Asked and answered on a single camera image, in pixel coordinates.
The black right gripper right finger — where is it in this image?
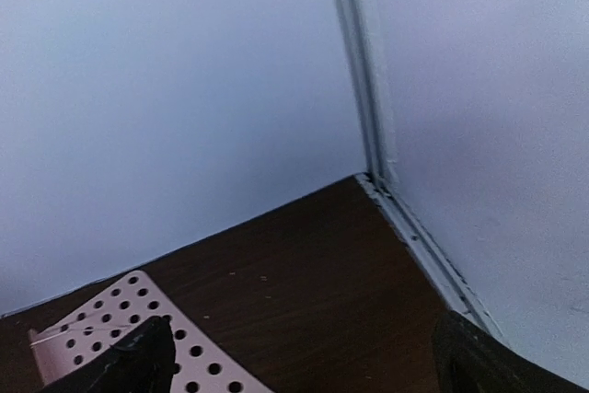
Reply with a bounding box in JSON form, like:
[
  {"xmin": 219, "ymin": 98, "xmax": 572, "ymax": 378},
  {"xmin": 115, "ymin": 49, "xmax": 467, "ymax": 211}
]
[{"xmin": 432, "ymin": 311, "xmax": 585, "ymax": 393}]

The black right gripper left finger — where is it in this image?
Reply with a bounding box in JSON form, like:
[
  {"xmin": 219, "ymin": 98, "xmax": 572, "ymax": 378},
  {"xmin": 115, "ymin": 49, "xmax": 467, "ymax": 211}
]
[{"xmin": 42, "ymin": 316, "xmax": 176, "ymax": 393}]

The pink music stand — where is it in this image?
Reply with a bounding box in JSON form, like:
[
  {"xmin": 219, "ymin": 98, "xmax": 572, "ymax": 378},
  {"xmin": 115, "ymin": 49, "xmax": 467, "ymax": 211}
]
[{"xmin": 29, "ymin": 271, "xmax": 268, "ymax": 392}]

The right aluminium table edge rail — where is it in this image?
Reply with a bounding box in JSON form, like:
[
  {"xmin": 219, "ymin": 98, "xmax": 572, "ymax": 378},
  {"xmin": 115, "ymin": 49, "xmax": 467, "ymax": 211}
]
[{"xmin": 355, "ymin": 173, "xmax": 508, "ymax": 345}]

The right aluminium corner post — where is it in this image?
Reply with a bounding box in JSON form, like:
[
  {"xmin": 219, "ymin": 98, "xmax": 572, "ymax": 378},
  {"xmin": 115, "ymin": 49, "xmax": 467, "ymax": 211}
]
[{"xmin": 334, "ymin": 0, "xmax": 399, "ymax": 194}]

